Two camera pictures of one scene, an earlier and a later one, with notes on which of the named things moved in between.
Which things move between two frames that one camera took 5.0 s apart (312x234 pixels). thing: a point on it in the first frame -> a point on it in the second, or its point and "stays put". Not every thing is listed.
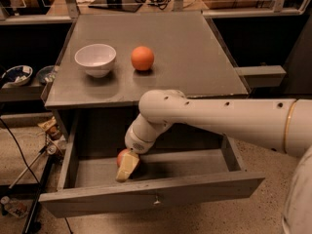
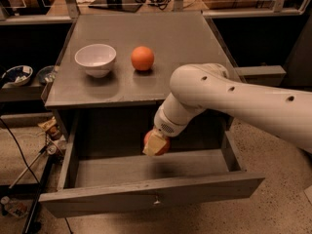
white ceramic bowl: [96, 58] stays put
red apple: [121, 155] -> [164, 149]
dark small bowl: [46, 74] stays put
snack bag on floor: [52, 128] stays put
